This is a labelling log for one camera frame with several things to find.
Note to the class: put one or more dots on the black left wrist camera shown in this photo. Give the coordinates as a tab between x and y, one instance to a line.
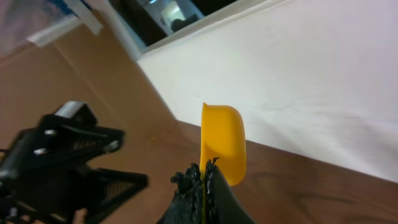
78	111

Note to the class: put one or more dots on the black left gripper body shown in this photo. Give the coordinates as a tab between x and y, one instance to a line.
44	174

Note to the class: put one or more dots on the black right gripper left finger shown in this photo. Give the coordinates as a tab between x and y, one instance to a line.
187	203

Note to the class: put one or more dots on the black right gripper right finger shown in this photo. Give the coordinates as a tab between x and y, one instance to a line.
220	204

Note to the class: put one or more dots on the yellow plastic measuring scoop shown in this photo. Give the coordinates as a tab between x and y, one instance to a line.
223	136

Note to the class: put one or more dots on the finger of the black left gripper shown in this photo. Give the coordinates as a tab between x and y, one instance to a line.
109	189
93	140

